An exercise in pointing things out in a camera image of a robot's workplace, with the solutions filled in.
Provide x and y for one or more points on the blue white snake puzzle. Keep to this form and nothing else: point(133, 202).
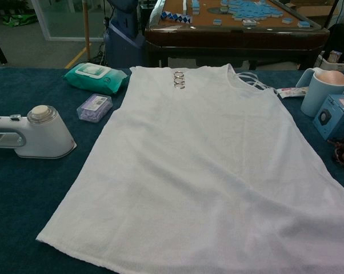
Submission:
point(175, 17)

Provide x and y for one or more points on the brown cardboard box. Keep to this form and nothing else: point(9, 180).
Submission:
point(312, 8)

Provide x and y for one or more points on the white framed glass partition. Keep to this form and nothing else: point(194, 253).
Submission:
point(44, 20)

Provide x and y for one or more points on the small white pink packet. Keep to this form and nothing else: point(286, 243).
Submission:
point(289, 92)

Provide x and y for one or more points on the dark blue machine base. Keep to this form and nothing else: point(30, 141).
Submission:
point(123, 48)

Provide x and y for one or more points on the heap of blue mahjong tiles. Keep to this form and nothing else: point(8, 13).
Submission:
point(252, 8)

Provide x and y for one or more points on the white handheld steam iron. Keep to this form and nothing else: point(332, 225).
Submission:
point(46, 137)

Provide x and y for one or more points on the clear box with purple contents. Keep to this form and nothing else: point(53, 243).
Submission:
point(95, 108)

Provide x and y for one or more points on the blue cardboard product box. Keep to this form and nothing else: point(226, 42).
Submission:
point(340, 122)

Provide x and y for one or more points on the dark teal tablecloth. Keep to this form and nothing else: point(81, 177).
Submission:
point(17, 199)

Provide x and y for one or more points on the blue mahjong tile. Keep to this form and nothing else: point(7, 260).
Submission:
point(217, 22)
point(287, 20)
point(303, 24)

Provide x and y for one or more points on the row of blue mahjong tiles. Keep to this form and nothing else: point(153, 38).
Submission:
point(250, 23)

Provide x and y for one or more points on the green wet wipes pack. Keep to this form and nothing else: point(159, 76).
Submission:
point(97, 77)

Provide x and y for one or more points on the light blue mug pink inside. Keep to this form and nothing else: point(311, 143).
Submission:
point(317, 97)

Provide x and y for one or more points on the brown wooden mahjong table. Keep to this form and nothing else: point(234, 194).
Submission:
point(232, 40)

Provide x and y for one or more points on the white sleeveless shirt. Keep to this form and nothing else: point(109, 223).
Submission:
point(189, 171)

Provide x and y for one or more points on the green bag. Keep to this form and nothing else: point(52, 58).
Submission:
point(17, 20)

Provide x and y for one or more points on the wooden pole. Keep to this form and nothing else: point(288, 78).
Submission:
point(87, 28)

